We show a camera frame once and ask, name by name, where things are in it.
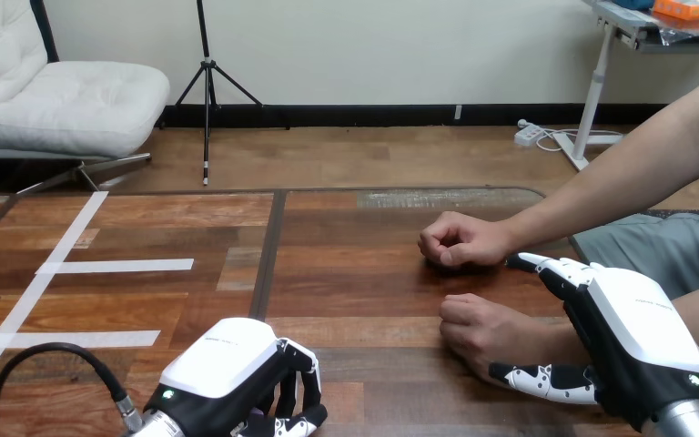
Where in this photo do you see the person's body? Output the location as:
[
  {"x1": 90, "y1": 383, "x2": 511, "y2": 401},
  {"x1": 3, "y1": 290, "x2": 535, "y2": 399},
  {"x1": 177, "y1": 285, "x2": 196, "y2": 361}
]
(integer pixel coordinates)
[{"x1": 572, "y1": 51, "x2": 699, "y2": 301}]

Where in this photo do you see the white power strip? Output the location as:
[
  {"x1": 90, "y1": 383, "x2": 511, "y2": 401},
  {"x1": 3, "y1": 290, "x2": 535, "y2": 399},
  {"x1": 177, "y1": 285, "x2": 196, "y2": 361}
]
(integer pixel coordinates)
[{"x1": 512, "y1": 118, "x2": 545, "y2": 148}]

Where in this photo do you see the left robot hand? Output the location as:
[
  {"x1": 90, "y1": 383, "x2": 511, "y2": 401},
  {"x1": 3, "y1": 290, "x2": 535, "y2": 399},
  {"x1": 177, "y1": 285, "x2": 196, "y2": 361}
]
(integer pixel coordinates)
[{"x1": 144, "y1": 318, "x2": 329, "y2": 437}]

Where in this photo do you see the black cable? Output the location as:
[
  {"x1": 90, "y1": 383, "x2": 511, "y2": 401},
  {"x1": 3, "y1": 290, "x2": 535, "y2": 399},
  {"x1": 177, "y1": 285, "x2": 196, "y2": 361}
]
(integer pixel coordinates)
[{"x1": 0, "y1": 342, "x2": 144, "y2": 437}]

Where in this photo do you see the black tripod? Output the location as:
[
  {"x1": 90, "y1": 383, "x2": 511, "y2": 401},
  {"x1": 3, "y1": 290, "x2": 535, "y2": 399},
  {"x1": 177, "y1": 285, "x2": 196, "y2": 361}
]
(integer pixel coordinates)
[{"x1": 156, "y1": 0, "x2": 291, "y2": 187}]

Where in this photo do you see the person's hand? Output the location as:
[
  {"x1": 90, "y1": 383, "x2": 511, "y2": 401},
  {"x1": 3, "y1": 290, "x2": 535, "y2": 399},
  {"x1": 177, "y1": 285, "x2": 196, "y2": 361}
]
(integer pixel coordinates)
[
  {"x1": 438, "y1": 293, "x2": 571, "y2": 384},
  {"x1": 417, "y1": 210, "x2": 517, "y2": 269}
]

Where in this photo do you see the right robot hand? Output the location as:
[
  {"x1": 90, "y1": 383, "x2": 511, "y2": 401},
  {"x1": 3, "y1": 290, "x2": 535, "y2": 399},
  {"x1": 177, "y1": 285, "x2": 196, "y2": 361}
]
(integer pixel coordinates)
[{"x1": 488, "y1": 251, "x2": 699, "y2": 432}]

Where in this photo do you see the white desk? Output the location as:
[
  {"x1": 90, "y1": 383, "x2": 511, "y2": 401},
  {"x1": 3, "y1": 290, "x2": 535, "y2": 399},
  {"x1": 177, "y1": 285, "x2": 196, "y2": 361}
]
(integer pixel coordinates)
[{"x1": 552, "y1": 0, "x2": 699, "y2": 174}]

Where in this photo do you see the tangle of cables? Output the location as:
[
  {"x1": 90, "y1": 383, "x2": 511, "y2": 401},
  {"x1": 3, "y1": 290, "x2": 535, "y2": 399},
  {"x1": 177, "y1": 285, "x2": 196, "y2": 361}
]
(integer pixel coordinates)
[{"x1": 532, "y1": 127, "x2": 625, "y2": 154}]

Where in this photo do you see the orange thing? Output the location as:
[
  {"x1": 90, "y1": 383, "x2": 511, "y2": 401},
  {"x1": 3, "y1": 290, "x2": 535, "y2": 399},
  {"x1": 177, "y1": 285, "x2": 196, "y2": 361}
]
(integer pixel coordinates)
[{"x1": 652, "y1": 0, "x2": 699, "y2": 23}]

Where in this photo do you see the white cushioned chair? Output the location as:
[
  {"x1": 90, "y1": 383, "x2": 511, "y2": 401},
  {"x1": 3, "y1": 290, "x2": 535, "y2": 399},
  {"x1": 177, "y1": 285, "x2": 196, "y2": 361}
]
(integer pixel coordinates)
[{"x1": 0, "y1": 0, "x2": 172, "y2": 196}]

